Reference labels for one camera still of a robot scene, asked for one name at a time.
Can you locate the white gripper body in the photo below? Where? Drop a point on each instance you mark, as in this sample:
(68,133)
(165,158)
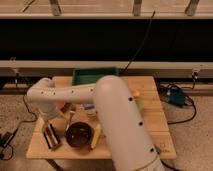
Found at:
(51,113)

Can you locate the purple bowl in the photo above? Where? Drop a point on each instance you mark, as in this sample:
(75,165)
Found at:
(78,134)

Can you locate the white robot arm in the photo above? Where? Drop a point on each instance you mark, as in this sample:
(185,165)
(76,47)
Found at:
(127,138)

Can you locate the orange bowl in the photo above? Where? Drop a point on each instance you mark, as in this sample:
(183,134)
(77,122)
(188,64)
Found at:
(60,104)

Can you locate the green plastic tray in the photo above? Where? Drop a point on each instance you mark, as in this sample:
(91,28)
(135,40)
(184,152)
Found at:
(91,75)

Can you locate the black power adapter left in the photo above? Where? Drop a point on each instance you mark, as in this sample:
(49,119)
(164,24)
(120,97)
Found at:
(6,139)

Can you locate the orange carrot toy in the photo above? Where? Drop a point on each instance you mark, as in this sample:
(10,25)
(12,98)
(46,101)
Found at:
(135,93)

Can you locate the green apple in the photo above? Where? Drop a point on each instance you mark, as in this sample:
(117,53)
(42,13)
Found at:
(139,103)

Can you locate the blue box with cables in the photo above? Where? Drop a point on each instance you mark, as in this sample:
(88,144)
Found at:
(174,95)

